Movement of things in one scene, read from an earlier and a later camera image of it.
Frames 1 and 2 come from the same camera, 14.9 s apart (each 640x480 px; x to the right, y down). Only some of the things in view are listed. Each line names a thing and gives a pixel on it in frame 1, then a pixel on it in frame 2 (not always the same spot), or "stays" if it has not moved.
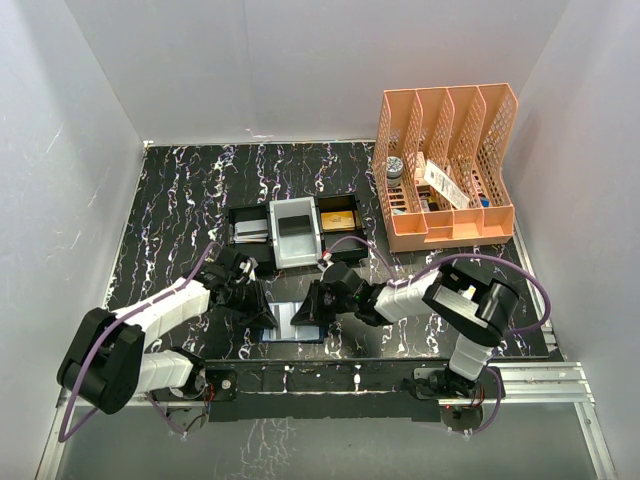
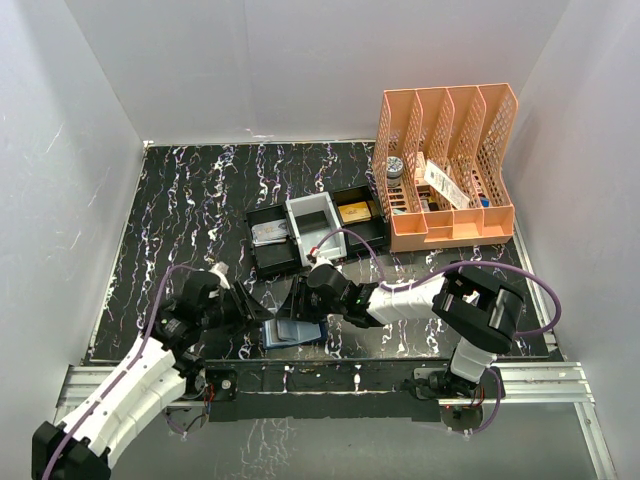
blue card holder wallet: (284, 331) stays
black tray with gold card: (350, 248) → (372, 229)
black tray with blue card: (250, 232) → (273, 241)
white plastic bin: (296, 232) → (312, 218)
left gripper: (258, 315) → (254, 310)
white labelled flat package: (435, 176) stays
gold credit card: (338, 221) → (353, 213)
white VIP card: (250, 231) → (269, 233)
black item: (294, 225) → (310, 221)
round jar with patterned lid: (394, 170) stays
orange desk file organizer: (437, 165) stays
